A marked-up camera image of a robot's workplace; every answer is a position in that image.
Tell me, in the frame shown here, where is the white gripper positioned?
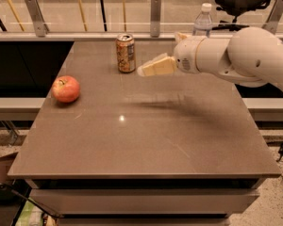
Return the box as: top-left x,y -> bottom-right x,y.
137,32 -> 206,76

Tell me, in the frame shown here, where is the orange soda can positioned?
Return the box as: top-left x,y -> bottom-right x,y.
116,33 -> 136,73

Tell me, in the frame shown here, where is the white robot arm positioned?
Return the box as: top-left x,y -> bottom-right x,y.
138,27 -> 283,92

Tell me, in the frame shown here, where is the clear plastic water bottle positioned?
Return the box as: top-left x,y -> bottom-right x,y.
192,3 -> 212,37

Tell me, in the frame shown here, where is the black office chair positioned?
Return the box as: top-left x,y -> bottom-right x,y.
213,0 -> 271,31

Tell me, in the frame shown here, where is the red apple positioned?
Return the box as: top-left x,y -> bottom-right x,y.
51,75 -> 80,103

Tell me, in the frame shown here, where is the grey table drawer front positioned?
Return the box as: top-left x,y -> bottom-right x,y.
30,189 -> 259,215

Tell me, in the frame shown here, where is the metal railing bracket middle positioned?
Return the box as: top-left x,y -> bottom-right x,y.
150,0 -> 161,38

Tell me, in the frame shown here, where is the metal railing bracket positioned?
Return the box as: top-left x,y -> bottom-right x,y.
150,0 -> 161,38
25,0 -> 49,37
262,0 -> 283,34

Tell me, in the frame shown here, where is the metal railing bracket right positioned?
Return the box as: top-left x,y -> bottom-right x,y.
262,0 -> 283,34

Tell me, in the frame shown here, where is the metal railing bracket left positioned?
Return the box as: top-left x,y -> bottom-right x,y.
25,0 -> 49,37

